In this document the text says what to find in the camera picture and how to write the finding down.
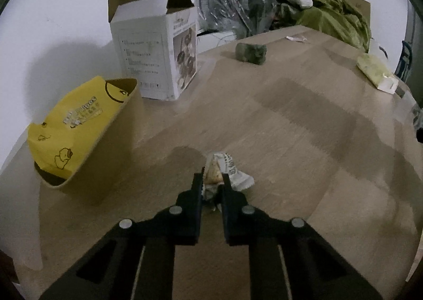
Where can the olive green cloth pile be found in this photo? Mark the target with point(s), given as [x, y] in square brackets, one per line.
[330, 19]

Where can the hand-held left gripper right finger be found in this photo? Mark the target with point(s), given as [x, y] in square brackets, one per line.
[226, 201]

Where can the crumpled green lump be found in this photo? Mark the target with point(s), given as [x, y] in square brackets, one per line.
[251, 54]

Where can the yellow tissue pack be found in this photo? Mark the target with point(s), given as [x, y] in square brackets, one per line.
[376, 70]

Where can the snack wrapper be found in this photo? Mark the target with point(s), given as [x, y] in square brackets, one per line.
[218, 168]

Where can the blue hand trolley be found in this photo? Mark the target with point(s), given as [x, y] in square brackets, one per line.
[403, 58]

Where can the brown cardboard box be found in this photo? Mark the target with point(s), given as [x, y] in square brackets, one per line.
[358, 6]

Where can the yellow duck-print bag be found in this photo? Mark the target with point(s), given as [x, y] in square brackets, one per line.
[76, 121]

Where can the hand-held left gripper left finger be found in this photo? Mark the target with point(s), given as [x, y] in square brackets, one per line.
[197, 201]

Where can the brown cardboard tub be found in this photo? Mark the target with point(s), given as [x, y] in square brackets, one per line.
[105, 154]

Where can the white carton box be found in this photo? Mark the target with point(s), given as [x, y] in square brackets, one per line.
[148, 55]

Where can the small white paper strip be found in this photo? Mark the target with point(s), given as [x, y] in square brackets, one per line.
[295, 38]

